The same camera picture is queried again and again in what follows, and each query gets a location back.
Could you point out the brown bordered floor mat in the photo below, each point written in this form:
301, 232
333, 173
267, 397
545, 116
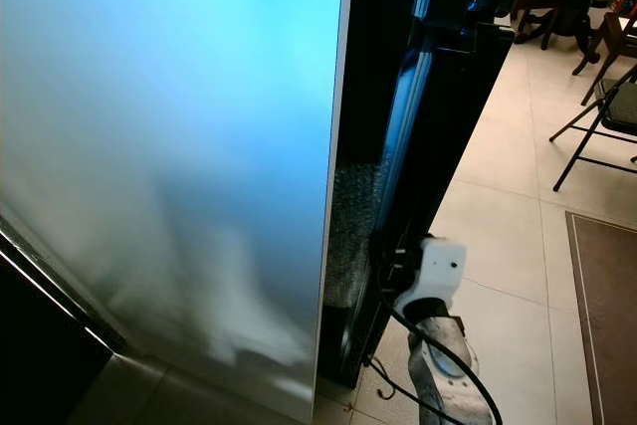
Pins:
602, 316

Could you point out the black fridge panel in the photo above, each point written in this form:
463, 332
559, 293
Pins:
40, 345

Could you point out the grey textured panel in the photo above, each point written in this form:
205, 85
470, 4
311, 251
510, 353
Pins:
348, 226

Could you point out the brown wooden chair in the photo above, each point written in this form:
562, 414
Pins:
617, 37

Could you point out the black folding chair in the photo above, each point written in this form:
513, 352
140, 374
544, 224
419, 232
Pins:
619, 106

